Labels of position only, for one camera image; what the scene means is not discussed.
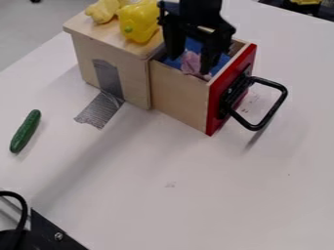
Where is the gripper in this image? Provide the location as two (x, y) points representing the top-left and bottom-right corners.
(156, 0), (238, 76)

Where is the pink toy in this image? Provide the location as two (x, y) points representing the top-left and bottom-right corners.
(179, 49), (215, 82)

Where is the wooden drawer with red front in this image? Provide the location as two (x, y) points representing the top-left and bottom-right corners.
(148, 38), (290, 137)

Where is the yellow toy pepper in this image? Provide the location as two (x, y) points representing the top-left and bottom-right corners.
(114, 0), (162, 45)

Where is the yellow plush toy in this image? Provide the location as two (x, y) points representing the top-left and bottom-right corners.
(83, 0), (132, 25)

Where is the green toy cucumber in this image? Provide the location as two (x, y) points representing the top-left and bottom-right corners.
(9, 108), (44, 154)

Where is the blue cloth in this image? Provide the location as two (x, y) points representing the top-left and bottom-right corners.
(160, 36), (232, 78)

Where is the wooden cabinet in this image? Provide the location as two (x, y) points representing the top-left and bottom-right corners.
(63, 9), (167, 110)

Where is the grey tape strip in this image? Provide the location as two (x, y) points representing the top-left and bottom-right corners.
(72, 59), (127, 130)

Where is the black metal bracket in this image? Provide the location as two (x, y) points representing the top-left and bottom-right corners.
(17, 208), (91, 250)

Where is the black cable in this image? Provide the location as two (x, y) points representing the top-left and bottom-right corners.
(0, 190), (30, 250)

